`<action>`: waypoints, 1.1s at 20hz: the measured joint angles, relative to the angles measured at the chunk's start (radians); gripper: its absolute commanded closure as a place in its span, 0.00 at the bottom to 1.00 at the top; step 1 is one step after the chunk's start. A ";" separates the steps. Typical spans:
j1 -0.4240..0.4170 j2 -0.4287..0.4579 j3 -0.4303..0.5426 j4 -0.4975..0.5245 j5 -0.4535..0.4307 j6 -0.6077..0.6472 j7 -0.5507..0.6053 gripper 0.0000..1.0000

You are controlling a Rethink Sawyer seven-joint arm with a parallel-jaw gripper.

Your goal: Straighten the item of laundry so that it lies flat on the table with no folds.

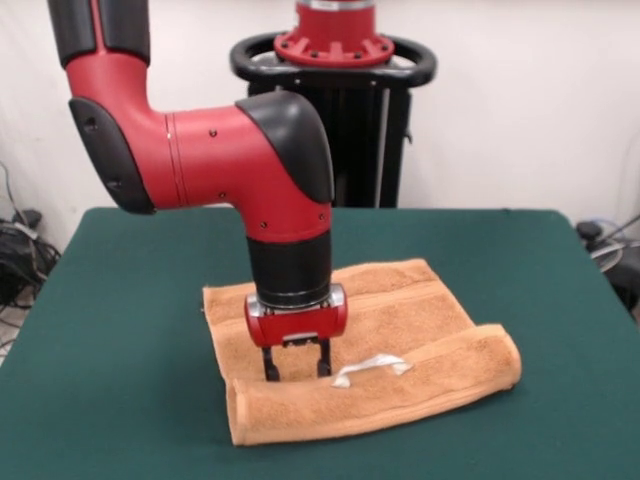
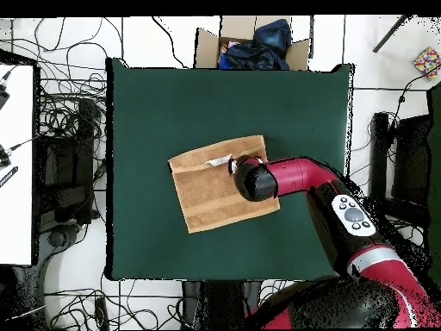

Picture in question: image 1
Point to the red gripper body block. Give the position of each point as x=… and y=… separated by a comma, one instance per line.
x=300, y=325

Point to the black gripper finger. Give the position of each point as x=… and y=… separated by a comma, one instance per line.
x=270, y=365
x=324, y=360

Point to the orange terry towel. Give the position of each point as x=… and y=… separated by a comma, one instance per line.
x=400, y=350

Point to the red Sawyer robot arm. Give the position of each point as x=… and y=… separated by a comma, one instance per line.
x=215, y=160

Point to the dark green table cloth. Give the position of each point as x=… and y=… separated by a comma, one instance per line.
x=150, y=400

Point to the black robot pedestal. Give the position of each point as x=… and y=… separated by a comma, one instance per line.
x=370, y=140

